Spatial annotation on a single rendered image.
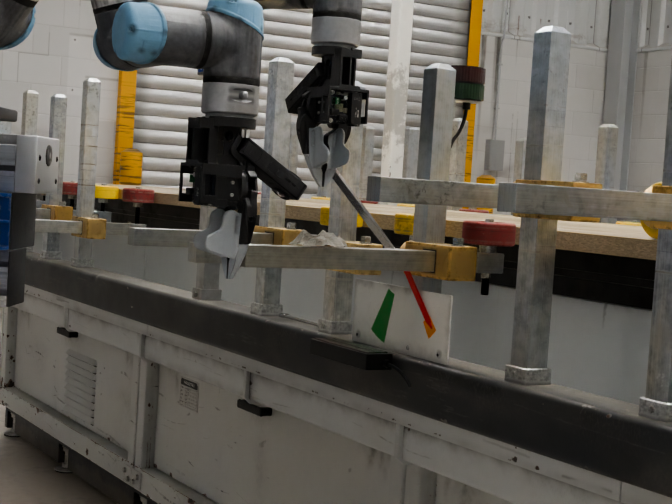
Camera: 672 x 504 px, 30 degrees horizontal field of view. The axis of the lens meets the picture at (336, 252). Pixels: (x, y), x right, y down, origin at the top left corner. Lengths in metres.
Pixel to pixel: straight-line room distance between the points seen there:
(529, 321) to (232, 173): 0.43
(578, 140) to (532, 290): 10.61
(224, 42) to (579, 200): 0.54
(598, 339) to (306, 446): 0.96
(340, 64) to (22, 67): 8.03
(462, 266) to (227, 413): 1.29
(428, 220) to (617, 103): 10.44
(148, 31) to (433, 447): 0.75
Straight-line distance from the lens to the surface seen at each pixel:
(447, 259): 1.81
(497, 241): 1.87
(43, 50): 9.90
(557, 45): 1.68
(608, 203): 1.35
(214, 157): 1.64
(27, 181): 2.01
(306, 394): 2.22
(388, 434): 2.00
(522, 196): 1.27
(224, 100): 1.63
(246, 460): 2.93
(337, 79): 1.90
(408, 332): 1.88
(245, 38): 1.64
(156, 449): 3.40
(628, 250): 1.80
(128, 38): 1.59
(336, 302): 2.08
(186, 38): 1.61
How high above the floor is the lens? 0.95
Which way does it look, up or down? 3 degrees down
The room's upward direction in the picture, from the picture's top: 4 degrees clockwise
